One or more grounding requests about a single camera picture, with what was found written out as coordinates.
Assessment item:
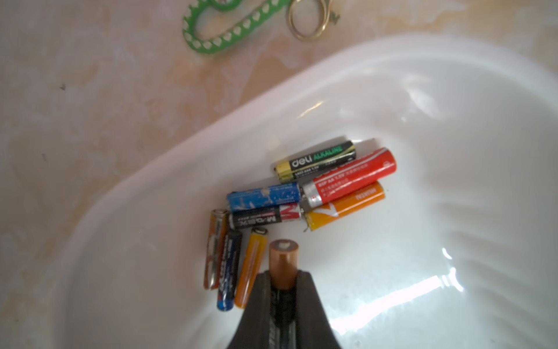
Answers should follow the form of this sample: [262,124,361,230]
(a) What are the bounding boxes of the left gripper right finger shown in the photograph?
[295,270,341,349]

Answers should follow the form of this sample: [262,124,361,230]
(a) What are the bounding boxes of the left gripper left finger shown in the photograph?
[228,271,273,349]

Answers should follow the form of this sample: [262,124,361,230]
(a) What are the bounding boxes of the black silver blue battery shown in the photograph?
[217,231,243,312]

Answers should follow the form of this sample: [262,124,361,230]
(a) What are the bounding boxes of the black copper AA battery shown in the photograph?
[269,239,299,348]

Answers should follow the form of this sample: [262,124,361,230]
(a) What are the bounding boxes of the orange silver battery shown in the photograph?
[203,209,229,290]

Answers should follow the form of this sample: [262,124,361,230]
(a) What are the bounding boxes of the orange AA battery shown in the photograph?
[234,227,268,309]

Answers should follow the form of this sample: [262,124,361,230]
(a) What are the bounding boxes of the white plastic storage tray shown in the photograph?
[54,35,557,348]

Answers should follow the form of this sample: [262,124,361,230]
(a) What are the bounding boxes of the black red MG battery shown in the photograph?
[229,203,304,229]

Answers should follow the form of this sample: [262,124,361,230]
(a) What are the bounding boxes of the yellow orange AAA battery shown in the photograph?
[305,182,386,231]

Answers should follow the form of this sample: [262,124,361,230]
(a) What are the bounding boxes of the red AA battery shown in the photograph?
[301,148,398,209]

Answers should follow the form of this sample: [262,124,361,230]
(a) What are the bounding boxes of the black green deli battery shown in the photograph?
[274,140,356,183]

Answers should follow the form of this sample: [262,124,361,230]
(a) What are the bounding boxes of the green keychain with gold ring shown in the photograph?
[182,0,341,55]

